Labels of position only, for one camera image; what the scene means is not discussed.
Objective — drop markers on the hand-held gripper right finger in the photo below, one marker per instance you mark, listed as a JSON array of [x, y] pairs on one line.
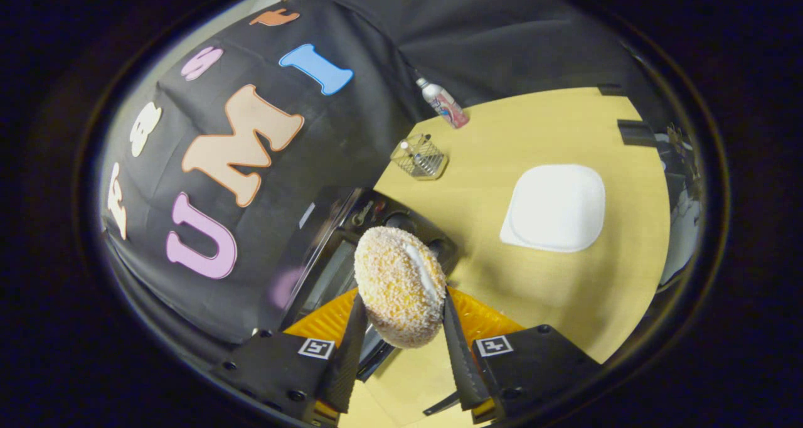
[[464, 371]]

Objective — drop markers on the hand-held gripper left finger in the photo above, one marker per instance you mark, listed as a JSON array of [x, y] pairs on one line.
[[354, 365]]

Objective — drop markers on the sugar-coated cream bun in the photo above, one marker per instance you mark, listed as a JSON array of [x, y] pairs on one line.
[[395, 290]]

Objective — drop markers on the black toaster oven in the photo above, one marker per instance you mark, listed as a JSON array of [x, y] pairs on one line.
[[332, 277]]

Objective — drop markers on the white square plate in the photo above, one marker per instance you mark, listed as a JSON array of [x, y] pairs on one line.
[[555, 208]]

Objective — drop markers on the pink label bottle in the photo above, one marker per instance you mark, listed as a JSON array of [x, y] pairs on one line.
[[445, 105]]

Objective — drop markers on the black chair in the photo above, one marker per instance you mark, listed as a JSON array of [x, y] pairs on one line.
[[611, 90], [637, 133]]

